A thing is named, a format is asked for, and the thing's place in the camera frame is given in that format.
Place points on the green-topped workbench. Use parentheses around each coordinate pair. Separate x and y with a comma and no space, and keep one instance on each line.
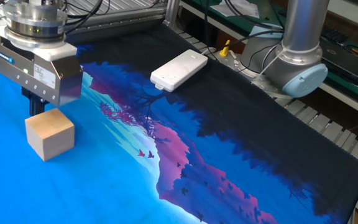
(353,90)

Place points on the small yellow plastic clip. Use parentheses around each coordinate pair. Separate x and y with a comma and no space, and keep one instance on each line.
(225,49)

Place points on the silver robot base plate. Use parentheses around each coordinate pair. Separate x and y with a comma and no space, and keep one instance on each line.
(259,84)

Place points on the aluminium frame rail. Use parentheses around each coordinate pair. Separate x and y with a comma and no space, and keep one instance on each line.
(120,21)

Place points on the large wooden cube block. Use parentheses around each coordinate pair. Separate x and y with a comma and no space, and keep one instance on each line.
(50,133)

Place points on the white power strip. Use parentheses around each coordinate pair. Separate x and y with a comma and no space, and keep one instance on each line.
(179,70)

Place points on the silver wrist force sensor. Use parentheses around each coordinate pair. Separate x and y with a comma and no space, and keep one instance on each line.
(34,21)

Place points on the white paper sheet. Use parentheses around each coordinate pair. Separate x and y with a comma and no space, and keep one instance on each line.
(236,7)

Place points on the landscape print cloth mat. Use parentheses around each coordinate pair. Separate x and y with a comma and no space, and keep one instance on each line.
(135,174)

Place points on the silver Schunk gripper body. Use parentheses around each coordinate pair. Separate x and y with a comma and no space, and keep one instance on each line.
(48,77)

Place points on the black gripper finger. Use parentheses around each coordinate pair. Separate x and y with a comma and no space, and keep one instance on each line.
(31,104)
(43,104)

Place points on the silver UR5 robot arm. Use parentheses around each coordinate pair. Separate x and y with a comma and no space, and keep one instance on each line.
(297,56)

